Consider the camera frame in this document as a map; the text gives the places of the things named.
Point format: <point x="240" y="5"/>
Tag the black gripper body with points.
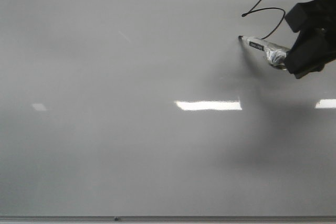
<point x="331" y="3"/>

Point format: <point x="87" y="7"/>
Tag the white whiteboard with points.
<point x="153" y="107"/>

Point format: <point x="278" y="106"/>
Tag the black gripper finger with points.
<point x="312" y="14"/>
<point x="313" y="49"/>

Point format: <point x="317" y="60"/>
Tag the black whiteboard marker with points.
<point x="274" y="54"/>

